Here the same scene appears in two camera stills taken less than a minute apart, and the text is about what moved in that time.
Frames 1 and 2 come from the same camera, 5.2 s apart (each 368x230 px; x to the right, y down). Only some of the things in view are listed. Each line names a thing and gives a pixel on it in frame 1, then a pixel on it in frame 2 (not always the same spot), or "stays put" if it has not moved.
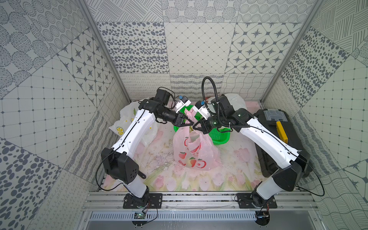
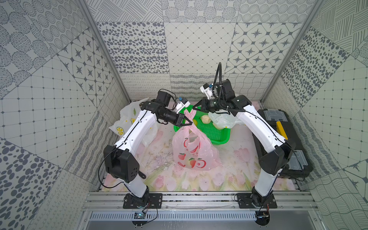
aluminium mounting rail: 111,201 stays put
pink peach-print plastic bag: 194,149 stays put
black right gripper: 204,128 → 204,102
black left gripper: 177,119 stays put
